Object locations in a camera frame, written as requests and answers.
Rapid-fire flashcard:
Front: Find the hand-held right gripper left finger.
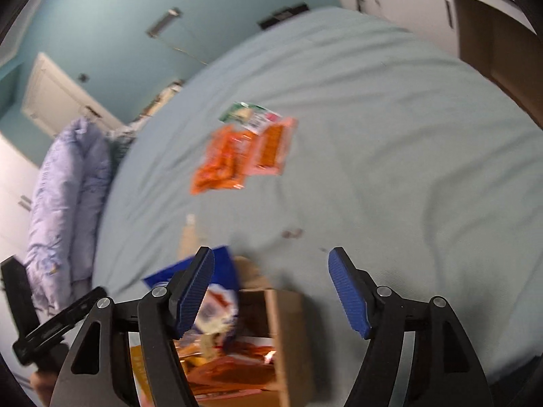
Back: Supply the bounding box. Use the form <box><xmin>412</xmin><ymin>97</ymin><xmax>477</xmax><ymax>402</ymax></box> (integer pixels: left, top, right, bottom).
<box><xmin>50</xmin><ymin>246</ymin><xmax>216</xmax><ymax>407</ymax></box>

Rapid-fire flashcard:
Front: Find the bed with blue sheet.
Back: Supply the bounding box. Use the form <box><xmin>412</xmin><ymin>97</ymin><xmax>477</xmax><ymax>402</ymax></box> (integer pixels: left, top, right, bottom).
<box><xmin>91</xmin><ymin>6</ymin><xmax>543</xmax><ymax>384</ymax></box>

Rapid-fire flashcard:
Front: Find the pink packet of stick snacks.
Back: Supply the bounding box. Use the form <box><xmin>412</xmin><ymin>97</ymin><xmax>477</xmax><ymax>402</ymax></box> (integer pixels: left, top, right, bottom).
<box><xmin>244</xmin><ymin>116</ymin><xmax>298</xmax><ymax>177</ymax></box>

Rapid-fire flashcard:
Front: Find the green snack packet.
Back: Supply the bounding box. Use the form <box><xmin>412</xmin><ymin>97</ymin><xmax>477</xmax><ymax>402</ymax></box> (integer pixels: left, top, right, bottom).
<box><xmin>218</xmin><ymin>102</ymin><xmax>283</xmax><ymax>135</ymax></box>

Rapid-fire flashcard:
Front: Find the yellowish cable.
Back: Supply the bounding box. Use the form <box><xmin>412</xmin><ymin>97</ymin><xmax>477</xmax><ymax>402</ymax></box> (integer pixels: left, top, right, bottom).
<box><xmin>163</xmin><ymin>38</ymin><xmax>209</xmax><ymax>67</ymax></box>

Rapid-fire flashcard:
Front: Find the black box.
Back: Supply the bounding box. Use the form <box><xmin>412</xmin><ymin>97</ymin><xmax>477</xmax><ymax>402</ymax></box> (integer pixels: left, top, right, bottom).
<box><xmin>258</xmin><ymin>3</ymin><xmax>308</xmax><ymax>30</ymax></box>

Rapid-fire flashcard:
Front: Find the blue snack bag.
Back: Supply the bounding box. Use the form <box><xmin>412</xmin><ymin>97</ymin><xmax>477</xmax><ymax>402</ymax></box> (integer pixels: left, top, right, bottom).
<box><xmin>143</xmin><ymin>245</ymin><xmax>242</xmax><ymax>348</ymax></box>

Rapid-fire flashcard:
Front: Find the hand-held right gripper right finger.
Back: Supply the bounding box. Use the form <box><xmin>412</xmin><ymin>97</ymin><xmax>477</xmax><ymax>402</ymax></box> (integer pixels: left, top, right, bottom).
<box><xmin>328</xmin><ymin>246</ymin><xmax>495</xmax><ymax>407</ymax></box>

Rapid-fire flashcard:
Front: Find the lavender floral quilt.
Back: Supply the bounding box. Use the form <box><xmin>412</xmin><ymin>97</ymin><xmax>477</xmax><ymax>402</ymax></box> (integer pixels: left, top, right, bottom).
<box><xmin>23</xmin><ymin>116</ymin><xmax>116</xmax><ymax>319</ymax></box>

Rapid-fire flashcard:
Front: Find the wall power strip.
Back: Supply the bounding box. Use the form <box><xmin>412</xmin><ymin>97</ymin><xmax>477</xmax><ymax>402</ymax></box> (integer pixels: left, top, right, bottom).
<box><xmin>146</xmin><ymin>7</ymin><xmax>183</xmax><ymax>38</ymax></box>

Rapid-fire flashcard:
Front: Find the white door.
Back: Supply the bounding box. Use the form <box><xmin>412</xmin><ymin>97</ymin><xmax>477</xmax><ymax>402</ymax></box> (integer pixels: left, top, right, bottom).
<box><xmin>21</xmin><ymin>51</ymin><xmax>126</xmax><ymax>139</ymax></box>

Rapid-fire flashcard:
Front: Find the person's left hand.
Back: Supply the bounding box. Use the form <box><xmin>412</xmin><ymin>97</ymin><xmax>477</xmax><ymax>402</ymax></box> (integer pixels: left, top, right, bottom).
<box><xmin>31</xmin><ymin>370</ymin><xmax>60</xmax><ymax>406</ymax></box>

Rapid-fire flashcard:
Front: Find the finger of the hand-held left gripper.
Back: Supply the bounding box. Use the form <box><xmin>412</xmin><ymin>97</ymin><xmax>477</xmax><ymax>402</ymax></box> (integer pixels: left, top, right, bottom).
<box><xmin>25</xmin><ymin>287</ymin><xmax>109</xmax><ymax>346</ymax></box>

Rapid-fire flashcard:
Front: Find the pile of mixed snack packets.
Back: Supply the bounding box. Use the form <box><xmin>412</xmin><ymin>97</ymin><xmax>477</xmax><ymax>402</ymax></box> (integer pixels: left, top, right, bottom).
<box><xmin>131</xmin><ymin>333</ymin><xmax>277</xmax><ymax>404</ymax></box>

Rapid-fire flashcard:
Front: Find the white wardrobe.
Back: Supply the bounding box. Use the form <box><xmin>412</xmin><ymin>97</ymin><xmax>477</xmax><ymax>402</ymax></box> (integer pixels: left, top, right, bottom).
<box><xmin>0</xmin><ymin>131</ymin><xmax>44</xmax><ymax>273</ymax></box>

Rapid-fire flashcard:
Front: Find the crumpled grey-blue cloth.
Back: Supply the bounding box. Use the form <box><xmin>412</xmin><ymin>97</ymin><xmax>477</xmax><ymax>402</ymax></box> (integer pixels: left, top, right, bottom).
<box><xmin>106</xmin><ymin>127</ymin><xmax>142</xmax><ymax>167</ymax></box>

